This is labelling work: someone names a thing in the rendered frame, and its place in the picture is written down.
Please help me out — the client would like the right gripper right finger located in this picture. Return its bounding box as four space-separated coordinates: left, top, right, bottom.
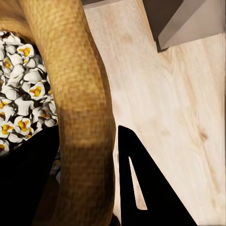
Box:
118 126 197 226

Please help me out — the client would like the popcorn bag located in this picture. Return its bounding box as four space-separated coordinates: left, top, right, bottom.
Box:
0 0 116 226

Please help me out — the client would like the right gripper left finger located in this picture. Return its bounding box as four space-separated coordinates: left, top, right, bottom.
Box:
0 126 60 226

